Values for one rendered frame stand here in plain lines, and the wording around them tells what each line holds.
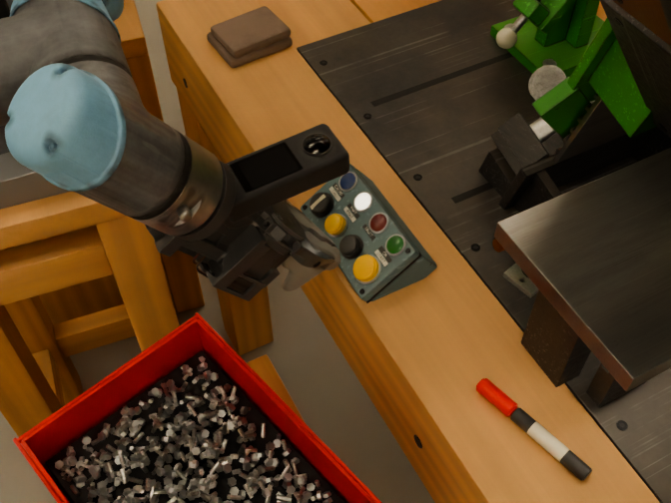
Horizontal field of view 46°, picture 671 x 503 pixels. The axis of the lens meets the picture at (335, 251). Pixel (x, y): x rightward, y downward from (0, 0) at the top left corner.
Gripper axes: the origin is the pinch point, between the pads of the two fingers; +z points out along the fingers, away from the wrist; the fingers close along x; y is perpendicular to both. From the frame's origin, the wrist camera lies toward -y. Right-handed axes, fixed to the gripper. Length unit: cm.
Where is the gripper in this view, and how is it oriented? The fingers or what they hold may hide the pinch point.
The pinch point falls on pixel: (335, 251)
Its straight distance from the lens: 79.9
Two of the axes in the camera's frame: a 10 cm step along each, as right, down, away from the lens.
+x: 4.7, 6.9, -5.5
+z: 5.1, 3.0, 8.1
